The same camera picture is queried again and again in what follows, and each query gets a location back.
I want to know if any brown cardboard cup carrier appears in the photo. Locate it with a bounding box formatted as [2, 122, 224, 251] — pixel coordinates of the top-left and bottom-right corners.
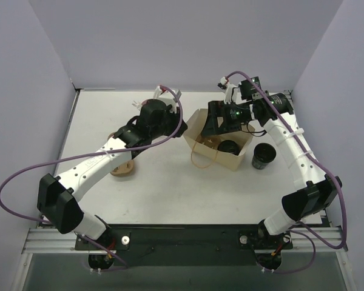
[197, 136, 221, 150]

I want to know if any brown paper bag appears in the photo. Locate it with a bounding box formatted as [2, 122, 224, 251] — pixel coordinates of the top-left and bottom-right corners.
[183, 109, 254, 171]

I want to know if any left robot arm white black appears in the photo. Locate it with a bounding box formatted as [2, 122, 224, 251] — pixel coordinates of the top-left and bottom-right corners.
[37, 99, 187, 249]

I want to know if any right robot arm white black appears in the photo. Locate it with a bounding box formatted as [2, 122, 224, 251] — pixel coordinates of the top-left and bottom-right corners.
[201, 76, 342, 247]

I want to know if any black cup lid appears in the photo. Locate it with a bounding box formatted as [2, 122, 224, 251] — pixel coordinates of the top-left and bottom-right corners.
[217, 139, 240, 156]

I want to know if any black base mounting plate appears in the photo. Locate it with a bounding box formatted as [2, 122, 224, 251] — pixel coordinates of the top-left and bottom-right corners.
[75, 224, 293, 269]

